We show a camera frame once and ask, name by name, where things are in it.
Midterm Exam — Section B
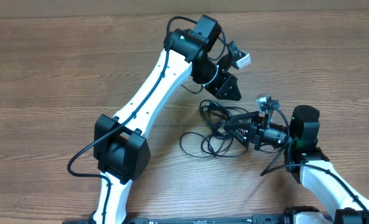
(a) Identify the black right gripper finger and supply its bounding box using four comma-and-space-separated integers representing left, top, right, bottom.
224, 123, 255, 148
230, 111, 259, 124

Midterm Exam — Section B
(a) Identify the black usb cable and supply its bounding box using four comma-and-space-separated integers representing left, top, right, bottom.
179, 99, 250, 159

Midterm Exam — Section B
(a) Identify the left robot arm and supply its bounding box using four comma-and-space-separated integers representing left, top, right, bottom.
90, 15, 251, 223

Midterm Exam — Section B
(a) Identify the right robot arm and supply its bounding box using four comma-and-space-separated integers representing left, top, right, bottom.
224, 104, 369, 223

